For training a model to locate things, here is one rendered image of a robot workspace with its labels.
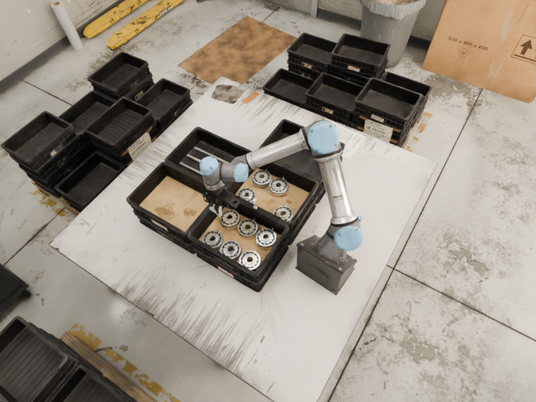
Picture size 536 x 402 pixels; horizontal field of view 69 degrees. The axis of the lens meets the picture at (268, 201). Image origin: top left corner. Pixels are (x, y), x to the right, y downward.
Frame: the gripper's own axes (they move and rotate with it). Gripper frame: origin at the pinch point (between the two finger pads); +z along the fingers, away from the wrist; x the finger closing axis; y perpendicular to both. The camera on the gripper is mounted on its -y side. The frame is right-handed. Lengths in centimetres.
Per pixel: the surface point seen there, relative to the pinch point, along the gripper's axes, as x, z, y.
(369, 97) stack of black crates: -158, 48, -29
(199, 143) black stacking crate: -42, 14, 43
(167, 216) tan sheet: 8.4, 14.1, 31.2
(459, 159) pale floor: -173, 97, -109
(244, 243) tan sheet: 5.4, 14.1, -12.5
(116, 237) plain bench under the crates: 26, 27, 57
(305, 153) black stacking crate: -61, 14, -17
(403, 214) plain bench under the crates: -52, 27, -79
